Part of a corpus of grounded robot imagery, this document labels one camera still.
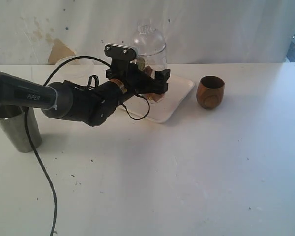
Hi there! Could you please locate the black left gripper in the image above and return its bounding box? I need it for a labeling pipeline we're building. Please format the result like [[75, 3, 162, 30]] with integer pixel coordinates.
[[105, 59, 171, 96]]

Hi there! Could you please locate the clear plastic tumbler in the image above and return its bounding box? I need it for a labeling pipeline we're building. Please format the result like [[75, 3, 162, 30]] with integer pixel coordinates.
[[132, 46, 168, 104]]

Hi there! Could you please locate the clear dome lid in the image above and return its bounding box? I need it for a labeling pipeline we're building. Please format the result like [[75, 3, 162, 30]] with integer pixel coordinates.
[[131, 19, 167, 57]]

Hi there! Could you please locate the brown wooden cup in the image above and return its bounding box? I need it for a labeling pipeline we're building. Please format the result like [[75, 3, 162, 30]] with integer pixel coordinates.
[[196, 76, 225, 109]]

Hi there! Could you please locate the stainless steel cup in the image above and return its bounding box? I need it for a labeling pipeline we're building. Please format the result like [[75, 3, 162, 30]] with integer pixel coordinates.
[[0, 105, 42, 153]]

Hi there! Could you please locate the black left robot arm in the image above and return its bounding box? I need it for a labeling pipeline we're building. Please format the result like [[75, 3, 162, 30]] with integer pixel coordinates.
[[0, 59, 170, 127]]

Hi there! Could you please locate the white rectangular tray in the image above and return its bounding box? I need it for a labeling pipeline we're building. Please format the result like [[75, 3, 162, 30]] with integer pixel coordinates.
[[124, 75, 195, 123]]

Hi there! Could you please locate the translucent plastic container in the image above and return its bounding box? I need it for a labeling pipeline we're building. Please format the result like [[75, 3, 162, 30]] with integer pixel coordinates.
[[58, 59, 94, 80]]

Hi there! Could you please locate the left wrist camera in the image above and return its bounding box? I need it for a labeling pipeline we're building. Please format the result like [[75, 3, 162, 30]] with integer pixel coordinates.
[[104, 44, 138, 64]]

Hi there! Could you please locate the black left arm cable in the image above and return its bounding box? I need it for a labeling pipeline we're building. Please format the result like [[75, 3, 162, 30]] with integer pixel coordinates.
[[24, 55, 150, 236]]

